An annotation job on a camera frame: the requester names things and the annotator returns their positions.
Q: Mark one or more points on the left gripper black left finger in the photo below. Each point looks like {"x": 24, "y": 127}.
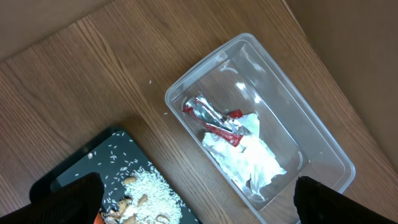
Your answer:
{"x": 78, "y": 202}

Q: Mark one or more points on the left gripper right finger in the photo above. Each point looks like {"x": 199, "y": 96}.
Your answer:
{"x": 319, "y": 204}

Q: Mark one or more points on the orange carrot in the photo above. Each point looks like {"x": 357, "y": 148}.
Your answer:
{"x": 98, "y": 219}

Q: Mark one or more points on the white tissue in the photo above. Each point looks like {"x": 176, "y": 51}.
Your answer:
{"x": 251, "y": 165}

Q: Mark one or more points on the red snack wrapper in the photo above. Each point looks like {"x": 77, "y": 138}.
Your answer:
{"x": 224, "y": 126}

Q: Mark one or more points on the black plastic tray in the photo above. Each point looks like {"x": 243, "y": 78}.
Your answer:
{"x": 58, "y": 177}

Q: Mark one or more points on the rice and peanut pile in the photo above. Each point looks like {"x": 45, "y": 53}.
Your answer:
{"x": 134, "y": 190}

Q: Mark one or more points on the clear plastic storage bin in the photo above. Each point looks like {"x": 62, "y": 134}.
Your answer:
{"x": 241, "y": 75}

